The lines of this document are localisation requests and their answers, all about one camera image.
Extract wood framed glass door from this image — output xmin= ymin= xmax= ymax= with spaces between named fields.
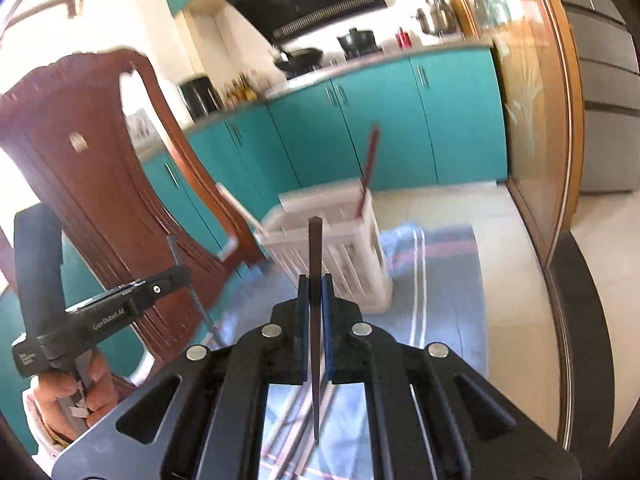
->
xmin=434 ymin=0 xmax=587 ymax=273

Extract white plastic utensil basket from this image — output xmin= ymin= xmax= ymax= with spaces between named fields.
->
xmin=260 ymin=177 xmax=394 ymax=314

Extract black cooking pot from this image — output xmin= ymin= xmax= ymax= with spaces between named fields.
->
xmin=336 ymin=27 xmax=377 ymax=57

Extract wooden chair back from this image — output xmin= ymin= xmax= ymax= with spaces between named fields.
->
xmin=0 ymin=47 xmax=267 ymax=392

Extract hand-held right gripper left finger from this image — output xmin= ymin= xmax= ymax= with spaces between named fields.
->
xmin=115 ymin=274 xmax=313 ymax=480

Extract grey refrigerator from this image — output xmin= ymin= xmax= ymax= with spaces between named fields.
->
xmin=559 ymin=0 xmax=640 ymax=197

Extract steel kettle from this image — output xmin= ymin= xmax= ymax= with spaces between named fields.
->
xmin=414 ymin=0 xmax=459 ymax=37

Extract black wok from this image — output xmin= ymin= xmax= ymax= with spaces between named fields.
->
xmin=271 ymin=46 xmax=324 ymax=75

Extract gas stove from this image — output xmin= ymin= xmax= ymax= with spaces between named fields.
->
xmin=284 ymin=49 xmax=387 ymax=80

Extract person's left hand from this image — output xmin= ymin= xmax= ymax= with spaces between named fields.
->
xmin=31 ymin=352 xmax=122 ymax=445

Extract blue striped cloth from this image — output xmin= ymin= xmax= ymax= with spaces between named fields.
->
xmin=207 ymin=220 xmax=490 ymax=480

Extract person's left forearm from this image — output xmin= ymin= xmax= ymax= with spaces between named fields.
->
xmin=22 ymin=390 xmax=68 ymax=467

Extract dark wall rail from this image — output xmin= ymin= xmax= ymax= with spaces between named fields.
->
xmin=9 ymin=0 xmax=85 ymax=28

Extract black air fryer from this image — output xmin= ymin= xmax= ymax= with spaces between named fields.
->
xmin=178 ymin=74 xmax=224 ymax=117

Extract dark brown chopstick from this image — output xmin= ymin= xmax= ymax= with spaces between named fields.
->
xmin=308 ymin=217 xmax=323 ymax=445

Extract grey chopstick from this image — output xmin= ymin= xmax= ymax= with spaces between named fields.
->
xmin=270 ymin=387 xmax=308 ymax=458
xmin=277 ymin=392 xmax=333 ymax=477

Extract reddish brown chopstick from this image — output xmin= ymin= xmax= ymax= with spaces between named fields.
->
xmin=355 ymin=125 xmax=382 ymax=220

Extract teal lower kitchen cabinets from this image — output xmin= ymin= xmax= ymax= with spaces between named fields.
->
xmin=137 ymin=42 xmax=509 ymax=266

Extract group of condiment bottles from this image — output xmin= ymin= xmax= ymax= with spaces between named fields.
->
xmin=222 ymin=72 xmax=259 ymax=107

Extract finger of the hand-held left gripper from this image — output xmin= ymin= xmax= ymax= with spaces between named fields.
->
xmin=167 ymin=236 xmax=227 ymax=348

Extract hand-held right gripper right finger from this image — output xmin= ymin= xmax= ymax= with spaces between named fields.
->
xmin=322 ymin=274 xmax=518 ymax=480

